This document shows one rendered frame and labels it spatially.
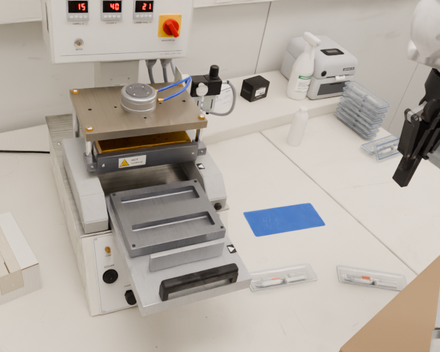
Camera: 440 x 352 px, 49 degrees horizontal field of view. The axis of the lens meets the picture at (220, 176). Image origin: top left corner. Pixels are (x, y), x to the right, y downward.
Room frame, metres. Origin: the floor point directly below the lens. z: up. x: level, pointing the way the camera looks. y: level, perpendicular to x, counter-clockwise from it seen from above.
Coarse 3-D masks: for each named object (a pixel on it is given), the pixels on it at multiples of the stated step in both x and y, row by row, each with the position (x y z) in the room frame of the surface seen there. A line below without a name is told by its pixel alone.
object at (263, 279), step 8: (304, 264) 0.86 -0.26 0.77; (256, 272) 0.80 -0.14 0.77; (264, 272) 0.81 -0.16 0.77; (272, 272) 0.81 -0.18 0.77; (280, 272) 0.82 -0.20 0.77; (288, 272) 0.82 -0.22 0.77; (296, 272) 0.83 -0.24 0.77; (304, 272) 0.83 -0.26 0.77; (312, 272) 0.84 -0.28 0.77; (256, 280) 0.78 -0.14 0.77; (264, 280) 0.78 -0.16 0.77; (272, 280) 0.79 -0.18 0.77; (280, 280) 0.79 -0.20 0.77; (288, 280) 0.80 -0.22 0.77; (296, 280) 0.80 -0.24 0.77; (304, 280) 0.81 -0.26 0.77; (256, 288) 0.75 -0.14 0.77
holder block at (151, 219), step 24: (120, 192) 0.75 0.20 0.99; (144, 192) 0.77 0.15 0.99; (168, 192) 0.79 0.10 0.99; (192, 192) 0.82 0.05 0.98; (120, 216) 0.68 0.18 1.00; (144, 216) 0.70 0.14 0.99; (168, 216) 0.71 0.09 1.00; (192, 216) 0.73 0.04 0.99; (216, 216) 0.74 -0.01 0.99; (144, 240) 0.63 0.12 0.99; (168, 240) 0.64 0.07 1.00; (192, 240) 0.67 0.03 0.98
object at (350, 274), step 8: (344, 272) 0.86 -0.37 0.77; (352, 272) 0.87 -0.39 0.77; (360, 272) 0.87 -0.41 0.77; (368, 272) 0.88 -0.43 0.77; (376, 272) 0.88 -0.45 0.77; (384, 272) 0.89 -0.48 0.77; (392, 272) 0.89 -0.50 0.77; (344, 280) 0.84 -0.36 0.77; (352, 280) 0.84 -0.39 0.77; (360, 280) 0.85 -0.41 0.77; (368, 280) 0.85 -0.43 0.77; (376, 280) 0.86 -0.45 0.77; (384, 280) 0.86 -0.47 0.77; (392, 280) 0.87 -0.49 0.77; (400, 280) 0.87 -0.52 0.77; (400, 288) 0.84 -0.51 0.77
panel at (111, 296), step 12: (96, 240) 0.68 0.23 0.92; (108, 240) 0.69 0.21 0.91; (96, 252) 0.67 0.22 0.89; (108, 252) 0.66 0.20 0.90; (96, 264) 0.66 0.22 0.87; (108, 264) 0.67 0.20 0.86; (120, 264) 0.68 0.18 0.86; (96, 276) 0.64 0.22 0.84; (120, 276) 0.67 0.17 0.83; (108, 288) 0.64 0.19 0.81; (120, 288) 0.65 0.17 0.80; (108, 300) 0.63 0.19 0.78; (120, 300) 0.64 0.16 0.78; (108, 312) 0.62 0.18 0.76
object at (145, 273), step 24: (120, 240) 0.64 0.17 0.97; (216, 240) 0.66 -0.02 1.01; (144, 264) 0.60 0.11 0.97; (168, 264) 0.60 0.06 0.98; (192, 264) 0.62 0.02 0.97; (216, 264) 0.63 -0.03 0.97; (240, 264) 0.64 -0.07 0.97; (144, 288) 0.54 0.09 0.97; (192, 288) 0.56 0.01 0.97; (216, 288) 0.57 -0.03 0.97; (240, 288) 0.60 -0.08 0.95; (144, 312) 0.50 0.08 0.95
